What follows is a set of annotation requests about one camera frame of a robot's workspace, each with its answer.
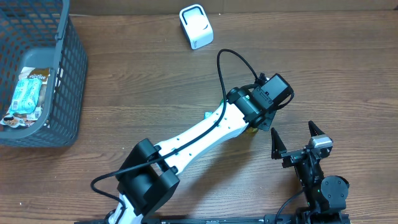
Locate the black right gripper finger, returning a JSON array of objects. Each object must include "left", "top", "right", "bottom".
[
  {"left": 271, "top": 128, "right": 287, "bottom": 159},
  {"left": 308, "top": 120, "right": 324, "bottom": 137}
]

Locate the Kleenex tissue pack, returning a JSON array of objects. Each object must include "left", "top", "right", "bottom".
[{"left": 204, "top": 111, "right": 212, "bottom": 119}]

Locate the brown snack pouch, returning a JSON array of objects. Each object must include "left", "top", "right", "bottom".
[{"left": 1, "top": 67, "right": 50, "bottom": 128}]

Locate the teal wipes pack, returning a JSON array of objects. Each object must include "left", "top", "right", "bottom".
[{"left": 9, "top": 78, "right": 42, "bottom": 114}]

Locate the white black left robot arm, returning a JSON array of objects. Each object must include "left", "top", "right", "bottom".
[{"left": 105, "top": 73, "right": 294, "bottom": 223}]

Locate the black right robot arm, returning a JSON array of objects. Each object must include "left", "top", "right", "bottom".
[{"left": 271, "top": 121, "right": 350, "bottom": 223}]

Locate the white barcode scanner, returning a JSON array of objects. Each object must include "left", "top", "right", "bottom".
[{"left": 179, "top": 4, "right": 214, "bottom": 50}]

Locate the grey plastic mesh basket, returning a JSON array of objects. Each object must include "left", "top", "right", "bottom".
[{"left": 1, "top": 0, "right": 88, "bottom": 147}]

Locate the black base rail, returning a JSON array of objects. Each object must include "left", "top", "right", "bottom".
[{"left": 75, "top": 214, "right": 351, "bottom": 224}]

